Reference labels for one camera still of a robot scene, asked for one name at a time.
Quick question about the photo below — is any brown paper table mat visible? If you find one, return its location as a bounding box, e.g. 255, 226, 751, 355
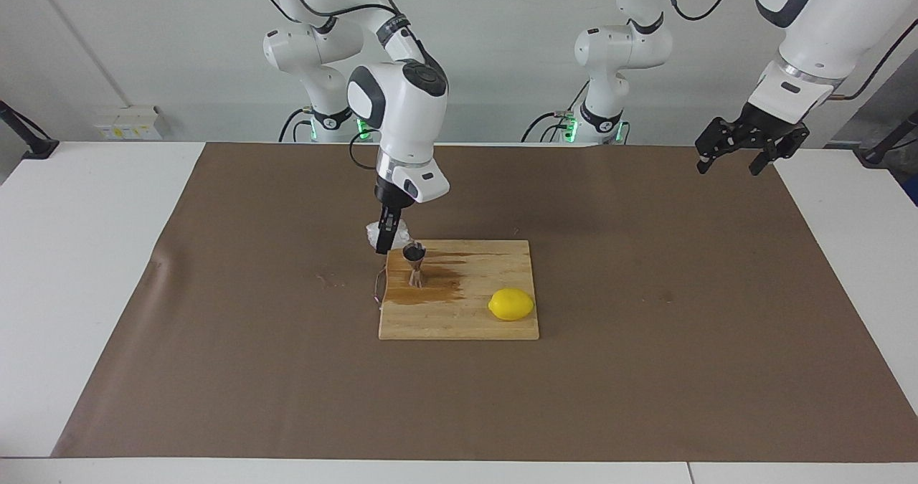
52, 142, 918, 463

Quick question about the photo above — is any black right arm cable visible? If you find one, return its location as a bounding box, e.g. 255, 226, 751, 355
244, 0, 404, 172

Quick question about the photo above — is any steel double jigger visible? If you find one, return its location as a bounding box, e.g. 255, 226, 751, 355
402, 241, 429, 288

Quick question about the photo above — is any black clamp stand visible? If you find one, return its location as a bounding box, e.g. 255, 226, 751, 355
857, 108, 918, 168
0, 100, 60, 160

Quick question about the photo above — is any black right base cable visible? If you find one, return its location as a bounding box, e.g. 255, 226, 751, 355
278, 108, 316, 143

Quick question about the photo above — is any yellow lemon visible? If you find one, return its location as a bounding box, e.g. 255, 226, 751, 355
488, 288, 537, 322

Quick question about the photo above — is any black base cable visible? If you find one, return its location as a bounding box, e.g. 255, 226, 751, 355
521, 75, 590, 143
278, 108, 316, 143

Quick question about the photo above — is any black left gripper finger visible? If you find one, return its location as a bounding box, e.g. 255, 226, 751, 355
694, 117, 741, 177
747, 125, 812, 179

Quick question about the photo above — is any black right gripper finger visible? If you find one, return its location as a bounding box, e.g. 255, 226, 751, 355
376, 208, 403, 256

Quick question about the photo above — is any white wall socket strip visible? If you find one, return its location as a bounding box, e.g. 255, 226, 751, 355
95, 106, 163, 141

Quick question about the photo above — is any clear textured glass cup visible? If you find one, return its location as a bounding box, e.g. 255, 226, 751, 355
364, 217, 412, 252

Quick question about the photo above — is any dark gray panel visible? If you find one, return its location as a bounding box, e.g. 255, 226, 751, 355
825, 47, 918, 151

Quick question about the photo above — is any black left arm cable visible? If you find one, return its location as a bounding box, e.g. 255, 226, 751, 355
660, 0, 918, 102

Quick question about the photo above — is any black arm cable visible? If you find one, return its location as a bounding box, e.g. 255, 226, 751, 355
244, 0, 404, 172
660, 0, 918, 102

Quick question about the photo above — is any wooden cutting board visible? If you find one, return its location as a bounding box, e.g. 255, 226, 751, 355
373, 239, 541, 341

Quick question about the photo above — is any black left base cable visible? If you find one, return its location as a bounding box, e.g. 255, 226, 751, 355
521, 75, 590, 143

